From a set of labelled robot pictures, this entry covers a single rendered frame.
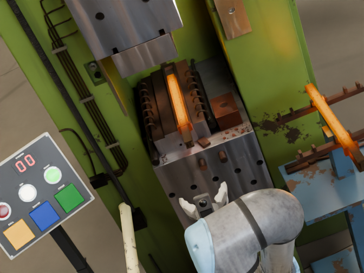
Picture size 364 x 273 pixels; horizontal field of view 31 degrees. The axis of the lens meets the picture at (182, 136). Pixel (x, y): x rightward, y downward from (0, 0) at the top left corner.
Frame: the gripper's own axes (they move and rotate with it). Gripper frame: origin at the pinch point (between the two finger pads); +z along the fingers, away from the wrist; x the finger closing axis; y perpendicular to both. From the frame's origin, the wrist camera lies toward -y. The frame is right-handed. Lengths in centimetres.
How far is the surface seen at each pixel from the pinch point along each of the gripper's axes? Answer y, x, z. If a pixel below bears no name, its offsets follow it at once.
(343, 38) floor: 100, 98, 190
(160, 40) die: -35.1, 4.1, 33.0
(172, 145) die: 6.4, -6.7, 33.0
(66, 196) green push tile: -1.9, -44.3, 17.0
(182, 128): -1.3, -0.7, 30.5
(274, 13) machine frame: -21, 43, 47
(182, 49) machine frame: 0, 8, 81
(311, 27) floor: 100, 86, 213
